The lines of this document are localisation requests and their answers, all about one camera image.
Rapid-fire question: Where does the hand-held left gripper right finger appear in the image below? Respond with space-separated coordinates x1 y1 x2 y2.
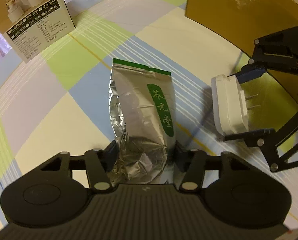
174 141 254 193

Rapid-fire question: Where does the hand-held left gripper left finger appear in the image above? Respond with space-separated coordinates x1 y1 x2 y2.
39 141 119 194

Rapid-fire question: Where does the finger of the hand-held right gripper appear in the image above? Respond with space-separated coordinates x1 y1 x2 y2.
239 26 298 80
224 120 298 173

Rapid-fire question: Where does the silver green tea pouch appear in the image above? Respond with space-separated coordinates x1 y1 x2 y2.
109 58 176 184

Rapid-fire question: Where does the brown cardboard box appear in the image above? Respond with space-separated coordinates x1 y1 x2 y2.
185 0 298 120

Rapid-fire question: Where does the white power adapter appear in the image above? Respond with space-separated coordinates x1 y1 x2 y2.
211 74 262 142

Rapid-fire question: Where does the white humidifier product box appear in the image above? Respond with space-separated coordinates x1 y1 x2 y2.
0 0 76 63

